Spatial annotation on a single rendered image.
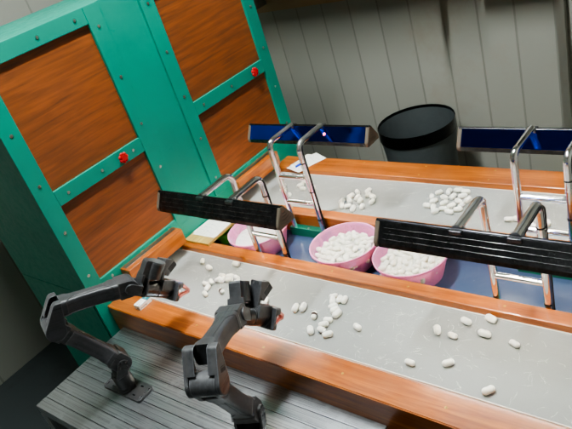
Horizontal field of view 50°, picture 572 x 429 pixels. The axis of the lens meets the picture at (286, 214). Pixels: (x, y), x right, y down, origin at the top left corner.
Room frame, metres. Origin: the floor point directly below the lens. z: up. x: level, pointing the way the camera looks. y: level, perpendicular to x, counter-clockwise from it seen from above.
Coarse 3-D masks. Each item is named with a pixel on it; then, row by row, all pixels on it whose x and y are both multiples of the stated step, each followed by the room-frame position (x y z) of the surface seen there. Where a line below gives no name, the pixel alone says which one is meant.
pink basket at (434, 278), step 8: (376, 248) 1.83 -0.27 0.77; (384, 248) 1.84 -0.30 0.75; (376, 256) 1.80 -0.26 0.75; (376, 264) 1.76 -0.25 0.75; (440, 264) 1.62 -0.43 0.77; (384, 272) 1.67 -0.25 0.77; (424, 272) 1.60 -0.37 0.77; (432, 272) 1.62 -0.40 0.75; (440, 272) 1.64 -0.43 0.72; (408, 280) 1.63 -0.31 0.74; (416, 280) 1.62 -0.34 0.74; (432, 280) 1.63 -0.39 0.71
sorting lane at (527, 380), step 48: (192, 288) 2.02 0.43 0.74; (288, 288) 1.81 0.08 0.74; (336, 288) 1.72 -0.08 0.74; (288, 336) 1.55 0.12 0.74; (336, 336) 1.48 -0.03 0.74; (384, 336) 1.41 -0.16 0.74; (432, 336) 1.34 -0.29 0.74; (480, 336) 1.28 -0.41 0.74; (528, 336) 1.22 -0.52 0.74; (432, 384) 1.17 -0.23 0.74; (480, 384) 1.12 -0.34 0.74; (528, 384) 1.07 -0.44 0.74
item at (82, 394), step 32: (128, 352) 1.85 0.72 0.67; (160, 352) 1.78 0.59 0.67; (64, 384) 1.79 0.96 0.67; (96, 384) 1.73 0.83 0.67; (160, 384) 1.62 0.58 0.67; (256, 384) 1.47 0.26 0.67; (64, 416) 1.62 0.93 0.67; (96, 416) 1.57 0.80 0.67; (128, 416) 1.52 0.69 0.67; (160, 416) 1.47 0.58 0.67; (192, 416) 1.42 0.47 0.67; (224, 416) 1.38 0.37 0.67; (288, 416) 1.30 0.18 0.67; (320, 416) 1.26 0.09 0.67; (352, 416) 1.22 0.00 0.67
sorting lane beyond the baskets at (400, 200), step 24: (336, 192) 2.38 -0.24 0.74; (360, 192) 2.31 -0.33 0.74; (384, 192) 2.25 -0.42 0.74; (408, 192) 2.18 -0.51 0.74; (432, 192) 2.12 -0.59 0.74; (456, 192) 2.06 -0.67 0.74; (480, 192) 2.00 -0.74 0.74; (504, 192) 1.95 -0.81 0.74; (528, 192) 1.90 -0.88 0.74; (384, 216) 2.06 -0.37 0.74; (408, 216) 2.01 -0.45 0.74; (432, 216) 1.95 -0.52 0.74; (456, 216) 1.90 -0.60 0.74; (504, 216) 1.80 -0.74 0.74; (552, 216) 1.71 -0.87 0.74
